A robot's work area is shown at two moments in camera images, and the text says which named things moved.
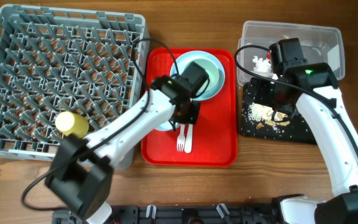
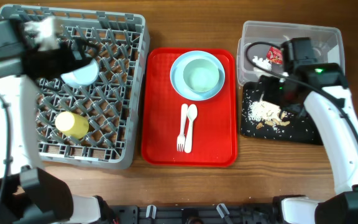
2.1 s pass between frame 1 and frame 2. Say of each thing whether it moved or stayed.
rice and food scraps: stayed
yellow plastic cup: stayed
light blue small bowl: moved
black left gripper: moved
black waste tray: stayed
